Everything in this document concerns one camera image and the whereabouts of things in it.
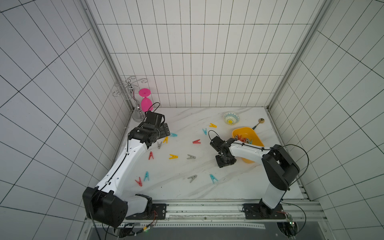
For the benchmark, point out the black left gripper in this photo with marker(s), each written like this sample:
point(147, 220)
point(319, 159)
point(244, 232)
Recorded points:
point(164, 130)

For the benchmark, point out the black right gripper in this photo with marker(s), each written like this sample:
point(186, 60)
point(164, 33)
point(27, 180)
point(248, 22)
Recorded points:
point(224, 160)

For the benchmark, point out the yellow storage box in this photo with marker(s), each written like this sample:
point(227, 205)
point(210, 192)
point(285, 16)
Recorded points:
point(247, 145)

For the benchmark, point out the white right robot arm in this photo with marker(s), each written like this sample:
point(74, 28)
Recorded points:
point(279, 166)

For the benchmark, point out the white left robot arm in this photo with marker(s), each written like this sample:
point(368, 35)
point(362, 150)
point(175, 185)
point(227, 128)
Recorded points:
point(109, 202)

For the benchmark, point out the pink plastic wine glass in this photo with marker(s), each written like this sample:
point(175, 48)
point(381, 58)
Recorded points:
point(146, 103)

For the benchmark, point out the yellow clothespin centre left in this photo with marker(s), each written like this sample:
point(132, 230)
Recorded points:
point(172, 156)

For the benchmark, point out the grey clothespin front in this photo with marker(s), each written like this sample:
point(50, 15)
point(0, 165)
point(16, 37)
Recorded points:
point(192, 178)

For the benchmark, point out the patterned yellow blue bowl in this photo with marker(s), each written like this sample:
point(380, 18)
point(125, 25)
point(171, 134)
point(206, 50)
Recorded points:
point(231, 118)

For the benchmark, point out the teal clothespin front left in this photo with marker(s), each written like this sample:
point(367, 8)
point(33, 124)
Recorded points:
point(146, 178)

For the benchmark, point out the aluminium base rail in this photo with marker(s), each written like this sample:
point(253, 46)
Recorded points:
point(231, 213)

